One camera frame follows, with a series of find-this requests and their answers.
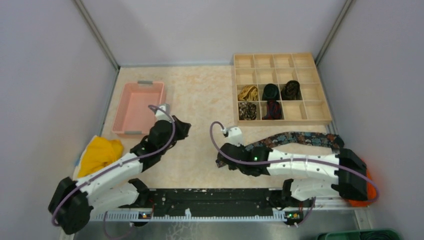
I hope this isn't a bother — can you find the navy floral tie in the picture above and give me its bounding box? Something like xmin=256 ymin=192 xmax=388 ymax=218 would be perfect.
xmin=215 ymin=131 xmax=345 ymax=168

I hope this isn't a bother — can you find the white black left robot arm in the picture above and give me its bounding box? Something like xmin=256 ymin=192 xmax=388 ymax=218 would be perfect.
xmin=47 ymin=116 xmax=192 ymax=235

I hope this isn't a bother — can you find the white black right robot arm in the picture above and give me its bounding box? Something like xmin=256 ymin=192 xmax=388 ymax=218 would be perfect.
xmin=217 ymin=143 xmax=369 ymax=206

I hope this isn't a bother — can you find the black brown floral rolled tie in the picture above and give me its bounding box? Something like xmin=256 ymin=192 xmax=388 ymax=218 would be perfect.
xmin=238 ymin=101 xmax=258 ymax=121

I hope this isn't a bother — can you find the red navy rolled tie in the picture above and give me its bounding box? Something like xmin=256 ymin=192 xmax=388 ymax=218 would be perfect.
xmin=261 ymin=100 xmax=283 ymax=120

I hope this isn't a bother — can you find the pink plastic basket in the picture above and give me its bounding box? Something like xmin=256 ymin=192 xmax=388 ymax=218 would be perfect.
xmin=111 ymin=80 xmax=166 ymax=138

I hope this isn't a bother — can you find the yellow patterned rolled tie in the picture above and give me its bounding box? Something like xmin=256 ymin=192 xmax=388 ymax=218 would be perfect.
xmin=237 ymin=85 xmax=259 ymax=102

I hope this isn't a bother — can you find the dark green rolled tie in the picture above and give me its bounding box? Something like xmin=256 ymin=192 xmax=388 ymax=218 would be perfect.
xmin=261 ymin=83 xmax=281 ymax=101

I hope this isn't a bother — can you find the wooden compartment organizer box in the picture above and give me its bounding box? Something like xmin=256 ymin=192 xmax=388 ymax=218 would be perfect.
xmin=232 ymin=52 xmax=332 ymax=127

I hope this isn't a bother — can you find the dark brown rolled tie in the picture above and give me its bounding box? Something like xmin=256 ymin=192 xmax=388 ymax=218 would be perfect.
xmin=280 ymin=80 xmax=301 ymax=101

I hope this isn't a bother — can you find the yellow cloth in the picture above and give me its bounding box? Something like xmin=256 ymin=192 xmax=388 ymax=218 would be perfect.
xmin=76 ymin=135 xmax=124 ymax=178

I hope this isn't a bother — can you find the orange cloth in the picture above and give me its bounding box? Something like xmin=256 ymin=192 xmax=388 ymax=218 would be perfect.
xmin=341 ymin=181 xmax=379 ymax=208

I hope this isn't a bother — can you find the green bin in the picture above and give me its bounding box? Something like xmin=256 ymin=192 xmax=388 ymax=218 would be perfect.
xmin=315 ymin=228 xmax=403 ymax=240

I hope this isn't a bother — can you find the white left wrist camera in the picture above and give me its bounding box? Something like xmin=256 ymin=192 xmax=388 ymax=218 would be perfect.
xmin=155 ymin=103 xmax=171 ymax=122

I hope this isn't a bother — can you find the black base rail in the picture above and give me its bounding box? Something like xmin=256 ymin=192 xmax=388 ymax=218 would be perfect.
xmin=129 ymin=188 xmax=313 ymax=217

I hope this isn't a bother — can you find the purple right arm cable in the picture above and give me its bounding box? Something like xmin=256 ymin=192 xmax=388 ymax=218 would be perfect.
xmin=209 ymin=121 xmax=380 ymax=205

